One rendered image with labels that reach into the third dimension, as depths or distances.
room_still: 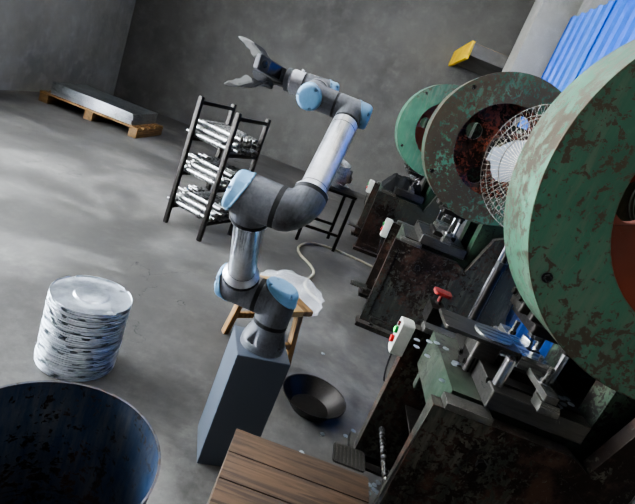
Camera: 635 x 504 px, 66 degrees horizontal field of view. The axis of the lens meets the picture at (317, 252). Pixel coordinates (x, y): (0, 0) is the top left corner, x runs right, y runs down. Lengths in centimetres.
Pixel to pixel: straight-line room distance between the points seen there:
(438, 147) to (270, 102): 560
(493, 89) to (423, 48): 534
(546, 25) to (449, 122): 411
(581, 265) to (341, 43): 722
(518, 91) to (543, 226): 186
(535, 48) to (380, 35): 245
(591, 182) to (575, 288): 22
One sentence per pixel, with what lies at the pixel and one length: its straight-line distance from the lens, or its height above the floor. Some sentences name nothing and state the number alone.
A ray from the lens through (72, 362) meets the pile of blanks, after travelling 201.
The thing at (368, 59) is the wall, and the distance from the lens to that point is 809.
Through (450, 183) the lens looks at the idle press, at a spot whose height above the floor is 107.
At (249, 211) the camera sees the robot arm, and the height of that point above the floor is 94.
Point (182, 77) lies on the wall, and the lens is 856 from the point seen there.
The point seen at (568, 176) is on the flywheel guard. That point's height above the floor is 130.
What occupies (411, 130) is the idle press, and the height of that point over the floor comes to 125.
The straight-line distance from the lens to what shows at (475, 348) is 163.
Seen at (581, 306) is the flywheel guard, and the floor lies 107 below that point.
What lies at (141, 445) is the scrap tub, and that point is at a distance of 125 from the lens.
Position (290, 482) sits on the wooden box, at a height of 35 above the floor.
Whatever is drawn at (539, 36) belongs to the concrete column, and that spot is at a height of 275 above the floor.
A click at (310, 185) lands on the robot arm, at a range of 126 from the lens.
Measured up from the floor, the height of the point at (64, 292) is 29.
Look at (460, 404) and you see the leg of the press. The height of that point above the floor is 64.
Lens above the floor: 128
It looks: 17 degrees down
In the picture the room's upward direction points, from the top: 22 degrees clockwise
